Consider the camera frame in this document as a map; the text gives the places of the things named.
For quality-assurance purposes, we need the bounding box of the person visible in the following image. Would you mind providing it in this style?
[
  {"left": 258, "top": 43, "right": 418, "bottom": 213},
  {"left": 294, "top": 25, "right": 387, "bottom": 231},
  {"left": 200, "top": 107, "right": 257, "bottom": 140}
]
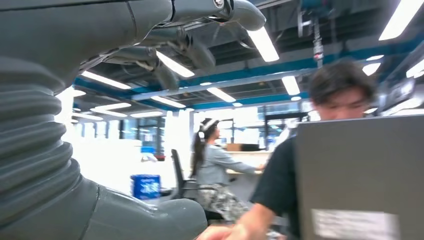
[
  {"left": 195, "top": 59, "right": 379, "bottom": 240},
  {"left": 189, "top": 117, "right": 267, "bottom": 223}
]

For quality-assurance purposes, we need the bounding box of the ceiling light panel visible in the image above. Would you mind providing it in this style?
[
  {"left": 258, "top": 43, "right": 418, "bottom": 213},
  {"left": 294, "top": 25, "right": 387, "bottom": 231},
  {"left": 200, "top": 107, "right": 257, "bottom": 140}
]
[
  {"left": 155, "top": 50, "right": 196, "bottom": 79},
  {"left": 378, "top": 0, "right": 424, "bottom": 42},
  {"left": 246, "top": 25, "right": 280, "bottom": 63},
  {"left": 281, "top": 75, "right": 301, "bottom": 97},
  {"left": 80, "top": 70, "right": 132, "bottom": 91}
]

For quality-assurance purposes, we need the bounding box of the black office chair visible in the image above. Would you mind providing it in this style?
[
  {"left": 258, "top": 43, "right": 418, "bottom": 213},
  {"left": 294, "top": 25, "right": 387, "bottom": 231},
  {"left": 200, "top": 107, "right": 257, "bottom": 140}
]
[{"left": 170, "top": 148, "right": 225, "bottom": 222}]

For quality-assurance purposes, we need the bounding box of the blue box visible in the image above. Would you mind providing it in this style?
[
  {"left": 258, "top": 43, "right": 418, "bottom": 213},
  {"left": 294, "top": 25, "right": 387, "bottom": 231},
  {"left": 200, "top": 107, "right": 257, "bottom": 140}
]
[{"left": 130, "top": 174, "right": 162, "bottom": 201}]

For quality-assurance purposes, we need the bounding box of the grey laptop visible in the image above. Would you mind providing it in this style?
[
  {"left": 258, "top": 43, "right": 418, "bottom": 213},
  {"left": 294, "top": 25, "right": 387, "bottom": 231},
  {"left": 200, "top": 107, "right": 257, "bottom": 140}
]
[{"left": 294, "top": 114, "right": 424, "bottom": 240}]

